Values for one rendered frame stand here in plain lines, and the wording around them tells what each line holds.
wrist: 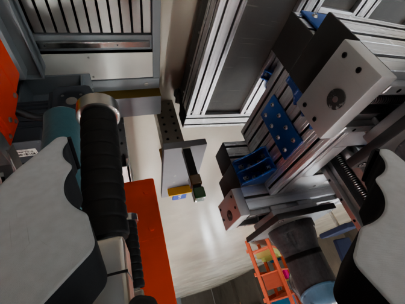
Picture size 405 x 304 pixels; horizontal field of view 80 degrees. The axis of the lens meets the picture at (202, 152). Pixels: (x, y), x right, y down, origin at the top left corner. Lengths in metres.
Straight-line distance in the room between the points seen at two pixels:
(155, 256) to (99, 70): 0.74
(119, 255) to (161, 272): 0.63
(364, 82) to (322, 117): 0.08
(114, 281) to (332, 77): 0.41
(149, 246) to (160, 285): 0.11
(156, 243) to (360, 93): 0.67
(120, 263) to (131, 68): 0.97
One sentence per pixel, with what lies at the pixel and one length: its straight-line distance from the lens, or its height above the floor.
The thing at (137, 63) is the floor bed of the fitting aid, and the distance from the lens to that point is 1.09.
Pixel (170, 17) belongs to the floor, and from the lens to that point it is 1.10.
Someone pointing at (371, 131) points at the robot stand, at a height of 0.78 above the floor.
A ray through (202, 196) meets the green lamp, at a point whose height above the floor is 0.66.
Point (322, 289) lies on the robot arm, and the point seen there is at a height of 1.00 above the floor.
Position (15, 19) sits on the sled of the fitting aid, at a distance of 0.93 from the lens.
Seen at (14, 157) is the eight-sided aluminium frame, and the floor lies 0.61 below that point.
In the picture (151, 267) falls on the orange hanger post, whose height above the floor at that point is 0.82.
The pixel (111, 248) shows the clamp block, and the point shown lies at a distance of 0.19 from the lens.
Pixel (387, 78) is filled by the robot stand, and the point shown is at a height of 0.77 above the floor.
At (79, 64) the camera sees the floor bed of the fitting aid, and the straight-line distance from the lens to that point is 1.10.
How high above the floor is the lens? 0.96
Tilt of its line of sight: 31 degrees down
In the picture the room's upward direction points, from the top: 162 degrees clockwise
